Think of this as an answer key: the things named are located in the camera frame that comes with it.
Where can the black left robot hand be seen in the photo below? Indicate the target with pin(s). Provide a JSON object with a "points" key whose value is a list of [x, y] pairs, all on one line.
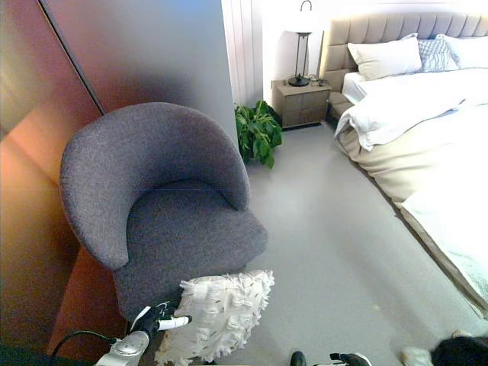
{"points": [[150, 318]]}

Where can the black table lamp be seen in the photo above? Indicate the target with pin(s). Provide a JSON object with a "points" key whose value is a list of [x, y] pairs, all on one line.
{"points": [[298, 81]]}

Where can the white textured bed throw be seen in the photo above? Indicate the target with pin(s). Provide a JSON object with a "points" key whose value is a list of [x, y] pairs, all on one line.
{"points": [[453, 232]]}

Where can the gray fabric tub armchair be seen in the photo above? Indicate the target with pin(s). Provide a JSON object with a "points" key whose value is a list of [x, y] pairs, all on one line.
{"points": [[171, 221]]}

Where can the white duvet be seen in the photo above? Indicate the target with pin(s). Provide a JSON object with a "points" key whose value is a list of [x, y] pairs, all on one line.
{"points": [[411, 103]]}

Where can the bed with white bedding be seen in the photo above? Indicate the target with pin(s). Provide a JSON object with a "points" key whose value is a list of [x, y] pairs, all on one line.
{"points": [[339, 102]]}

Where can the beige bedspread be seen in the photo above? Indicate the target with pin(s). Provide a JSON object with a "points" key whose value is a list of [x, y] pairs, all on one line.
{"points": [[419, 160]]}

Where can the black wall hook lamp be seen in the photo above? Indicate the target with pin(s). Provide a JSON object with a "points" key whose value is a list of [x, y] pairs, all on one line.
{"points": [[305, 3]]}

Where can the green leafy potted plant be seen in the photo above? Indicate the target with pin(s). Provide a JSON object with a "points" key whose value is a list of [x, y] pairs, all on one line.
{"points": [[259, 131]]}

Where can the black right robot foot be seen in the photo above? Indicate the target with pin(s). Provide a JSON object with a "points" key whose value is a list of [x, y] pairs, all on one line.
{"points": [[298, 359]]}

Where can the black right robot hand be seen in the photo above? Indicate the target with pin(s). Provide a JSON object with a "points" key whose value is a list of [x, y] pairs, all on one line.
{"points": [[352, 360]]}

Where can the wooden nightstand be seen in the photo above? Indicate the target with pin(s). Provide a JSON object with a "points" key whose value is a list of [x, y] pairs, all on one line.
{"points": [[303, 104]]}

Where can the white mattress sheet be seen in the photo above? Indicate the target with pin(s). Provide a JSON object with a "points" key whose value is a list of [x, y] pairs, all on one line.
{"points": [[352, 87]]}

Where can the patterned gray white pillow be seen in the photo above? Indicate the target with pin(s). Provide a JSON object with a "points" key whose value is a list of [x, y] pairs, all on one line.
{"points": [[436, 55]]}

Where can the white fringed throw pillow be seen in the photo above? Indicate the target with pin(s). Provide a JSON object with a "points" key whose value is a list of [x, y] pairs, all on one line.
{"points": [[225, 309]]}

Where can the beige tufted headboard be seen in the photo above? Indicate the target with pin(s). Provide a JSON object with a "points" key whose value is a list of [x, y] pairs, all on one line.
{"points": [[381, 26]]}

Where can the large white bed pillow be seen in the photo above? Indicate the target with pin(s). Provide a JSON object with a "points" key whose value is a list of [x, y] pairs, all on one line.
{"points": [[385, 57]]}

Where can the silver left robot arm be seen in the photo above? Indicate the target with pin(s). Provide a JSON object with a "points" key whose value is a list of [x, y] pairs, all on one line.
{"points": [[124, 348]]}

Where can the white person's shoe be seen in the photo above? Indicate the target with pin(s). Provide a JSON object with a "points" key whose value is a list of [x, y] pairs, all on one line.
{"points": [[461, 334], [415, 355]]}

